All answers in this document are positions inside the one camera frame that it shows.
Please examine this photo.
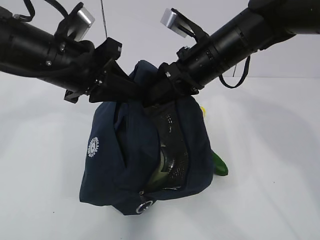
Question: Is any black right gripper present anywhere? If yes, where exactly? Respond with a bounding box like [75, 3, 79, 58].
[142, 45, 208, 107]

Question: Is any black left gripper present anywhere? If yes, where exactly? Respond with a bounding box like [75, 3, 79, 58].
[44, 37, 140, 103]

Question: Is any yellow lemon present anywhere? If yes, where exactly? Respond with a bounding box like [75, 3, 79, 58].
[200, 106, 206, 118]

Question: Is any navy blue lunch bag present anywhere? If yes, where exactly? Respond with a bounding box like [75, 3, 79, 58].
[79, 59, 216, 217]

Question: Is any green cucumber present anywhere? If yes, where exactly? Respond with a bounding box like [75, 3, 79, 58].
[212, 151, 229, 177]

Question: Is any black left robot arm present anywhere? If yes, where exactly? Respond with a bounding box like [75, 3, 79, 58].
[0, 3, 142, 104]

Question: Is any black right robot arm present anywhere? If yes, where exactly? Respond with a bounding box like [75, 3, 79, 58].
[143, 0, 320, 106]

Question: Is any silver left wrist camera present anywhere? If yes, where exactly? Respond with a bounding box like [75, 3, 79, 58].
[54, 2, 95, 42]

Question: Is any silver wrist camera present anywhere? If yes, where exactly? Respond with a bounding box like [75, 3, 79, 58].
[160, 8, 196, 39]
[54, 2, 95, 42]

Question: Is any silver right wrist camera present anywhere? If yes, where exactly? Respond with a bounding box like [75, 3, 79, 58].
[160, 8, 196, 39]

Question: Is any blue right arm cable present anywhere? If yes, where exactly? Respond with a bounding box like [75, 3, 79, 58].
[218, 55, 251, 89]

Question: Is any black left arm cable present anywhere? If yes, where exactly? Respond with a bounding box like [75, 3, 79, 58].
[14, 0, 76, 21]

